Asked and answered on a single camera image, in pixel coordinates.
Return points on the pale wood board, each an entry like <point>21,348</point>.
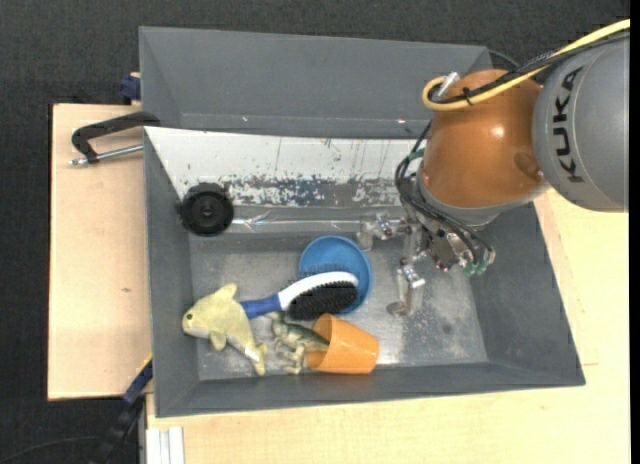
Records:
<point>95,252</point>

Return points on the yellow toy dolphin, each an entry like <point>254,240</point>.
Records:
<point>222,317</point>

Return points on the blue and white brush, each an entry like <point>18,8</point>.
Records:
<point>320,297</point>

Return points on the blue bowl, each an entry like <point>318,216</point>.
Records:
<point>335,257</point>

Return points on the black ribbed round wheel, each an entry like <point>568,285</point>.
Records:
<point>206,210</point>

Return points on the green toy dinosaur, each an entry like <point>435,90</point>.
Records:
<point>295,337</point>

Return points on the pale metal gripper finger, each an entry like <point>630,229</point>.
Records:
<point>383,226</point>
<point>411,286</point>

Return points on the orange plastic cup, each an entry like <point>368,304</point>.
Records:
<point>347,347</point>

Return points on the grey metal bin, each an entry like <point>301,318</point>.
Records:
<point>450,332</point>

